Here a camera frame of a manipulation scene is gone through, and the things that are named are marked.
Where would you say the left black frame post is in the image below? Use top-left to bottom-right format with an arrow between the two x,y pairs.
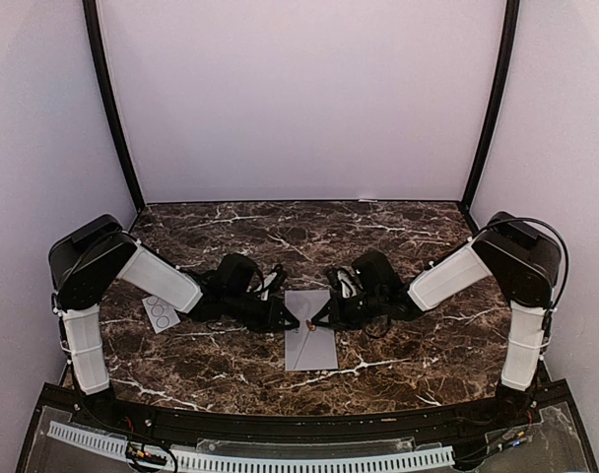
82,0 -> 146,214

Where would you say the right black frame post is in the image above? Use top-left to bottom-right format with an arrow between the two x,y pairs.
459,0 -> 520,215

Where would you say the black frame post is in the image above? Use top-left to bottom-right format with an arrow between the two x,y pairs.
82,0 -> 146,214
459,0 -> 520,215

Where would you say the white slotted cable duct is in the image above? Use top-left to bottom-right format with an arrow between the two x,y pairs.
47,421 -> 454,473

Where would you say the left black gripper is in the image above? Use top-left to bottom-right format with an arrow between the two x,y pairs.
225,291 -> 300,333

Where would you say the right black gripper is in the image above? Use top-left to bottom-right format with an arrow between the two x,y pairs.
311,289 -> 385,330

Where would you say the black front table rail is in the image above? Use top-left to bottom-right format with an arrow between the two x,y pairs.
112,398 -> 498,444

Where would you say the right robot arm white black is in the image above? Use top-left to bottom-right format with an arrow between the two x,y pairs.
310,212 -> 569,428

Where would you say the grey envelope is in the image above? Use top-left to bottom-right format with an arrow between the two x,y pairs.
285,290 -> 338,372

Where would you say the white sticker sheet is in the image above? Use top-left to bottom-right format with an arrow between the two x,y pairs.
142,296 -> 180,334

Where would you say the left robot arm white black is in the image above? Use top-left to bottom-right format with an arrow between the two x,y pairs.
47,214 -> 300,430

